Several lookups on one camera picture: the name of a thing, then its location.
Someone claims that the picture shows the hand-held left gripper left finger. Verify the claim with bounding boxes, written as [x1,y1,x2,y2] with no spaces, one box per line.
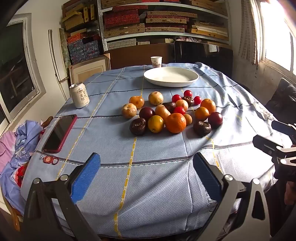
[23,152,102,241]

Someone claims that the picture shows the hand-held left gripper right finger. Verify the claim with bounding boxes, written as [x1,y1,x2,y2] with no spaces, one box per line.
[193,152,271,241]

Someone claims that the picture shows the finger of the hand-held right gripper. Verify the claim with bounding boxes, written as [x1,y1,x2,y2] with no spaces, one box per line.
[271,120,296,136]
[253,135,296,166]

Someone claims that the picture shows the dark wrinkled passion fruit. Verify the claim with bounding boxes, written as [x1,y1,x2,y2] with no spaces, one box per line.
[182,96,195,107]
[193,120,212,137]
[164,102,177,113]
[129,117,147,136]

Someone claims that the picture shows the dark red plum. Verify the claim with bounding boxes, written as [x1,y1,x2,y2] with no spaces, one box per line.
[139,107,155,121]
[208,111,223,129]

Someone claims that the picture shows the small orange fruit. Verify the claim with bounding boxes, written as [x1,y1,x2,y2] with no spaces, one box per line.
[175,99,189,111]

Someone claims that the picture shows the striped orange pear-shaped fruit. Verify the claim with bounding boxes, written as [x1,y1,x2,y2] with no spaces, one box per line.
[155,104,171,121]

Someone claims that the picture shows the brown speckled round fruit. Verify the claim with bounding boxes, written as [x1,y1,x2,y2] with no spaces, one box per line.
[122,103,137,119]

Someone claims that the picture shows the yellow speckled round fruit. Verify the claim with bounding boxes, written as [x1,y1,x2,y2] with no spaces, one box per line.
[148,91,164,106]

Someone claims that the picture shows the white oval plate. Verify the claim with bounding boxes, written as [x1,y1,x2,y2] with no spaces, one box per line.
[143,67,199,88]

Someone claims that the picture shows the person's right hand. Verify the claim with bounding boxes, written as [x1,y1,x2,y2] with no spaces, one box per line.
[284,181,296,205]

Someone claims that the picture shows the black cushion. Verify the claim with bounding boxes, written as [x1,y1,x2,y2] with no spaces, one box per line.
[265,77,296,118]

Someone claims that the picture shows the blue plaid tablecloth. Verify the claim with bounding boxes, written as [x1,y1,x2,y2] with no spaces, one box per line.
[21,62,294,239]

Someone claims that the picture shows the smartphone in red case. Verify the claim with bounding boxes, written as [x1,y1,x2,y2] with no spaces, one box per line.
[42,114,78,154]

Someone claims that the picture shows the blue floral bedding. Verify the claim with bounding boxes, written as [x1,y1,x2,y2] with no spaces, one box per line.
[0,120,44,216]

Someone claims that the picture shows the cream beverage can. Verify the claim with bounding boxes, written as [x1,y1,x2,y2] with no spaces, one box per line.
[69,82,90,109]

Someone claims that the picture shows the pink cloth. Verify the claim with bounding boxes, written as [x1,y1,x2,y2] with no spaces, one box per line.
[0,131,18,174]

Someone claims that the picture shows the bright window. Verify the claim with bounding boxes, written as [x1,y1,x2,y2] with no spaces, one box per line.
[259,0,296,76]

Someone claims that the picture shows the brick patterned curtain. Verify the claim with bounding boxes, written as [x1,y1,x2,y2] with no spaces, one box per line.
[239,0,262,64]

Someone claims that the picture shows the black chair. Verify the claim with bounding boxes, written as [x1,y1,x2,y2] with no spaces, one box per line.
[174,40,233,78]

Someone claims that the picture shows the wooden framed board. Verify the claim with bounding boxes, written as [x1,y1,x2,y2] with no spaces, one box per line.
[69,53,111,84]

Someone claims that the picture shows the leaning white boards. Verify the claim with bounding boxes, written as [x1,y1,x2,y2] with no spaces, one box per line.
[48,29,70,102]

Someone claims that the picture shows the white paper cup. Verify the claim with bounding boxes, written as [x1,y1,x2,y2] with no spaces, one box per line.
[150,56,163,69]

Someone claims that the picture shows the floral patterned board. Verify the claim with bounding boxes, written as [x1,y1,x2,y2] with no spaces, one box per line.
[59,28,72,79]

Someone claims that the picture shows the pile of blue patterned boxes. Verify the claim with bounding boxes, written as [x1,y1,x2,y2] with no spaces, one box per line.
[67,34,102,65]

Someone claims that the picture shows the white framed window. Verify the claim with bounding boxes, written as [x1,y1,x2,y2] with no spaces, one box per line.
[0,13,47,127]

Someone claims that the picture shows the brown wooden cabinet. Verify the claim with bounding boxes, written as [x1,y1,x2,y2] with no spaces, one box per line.
[109,43,176,70]

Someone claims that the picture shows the white metal shelf rack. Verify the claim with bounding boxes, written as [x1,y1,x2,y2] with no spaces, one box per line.
[97,0,232,51]

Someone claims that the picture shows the stack of yellow boxes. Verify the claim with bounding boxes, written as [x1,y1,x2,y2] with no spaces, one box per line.
[61,0,99,32]

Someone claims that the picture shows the stack of patterned flat boxes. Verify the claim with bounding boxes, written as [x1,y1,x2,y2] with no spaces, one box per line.
[102,0,229,44]

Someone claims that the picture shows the red keychain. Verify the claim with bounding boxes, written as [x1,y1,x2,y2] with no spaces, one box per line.
[40,155,59,165]

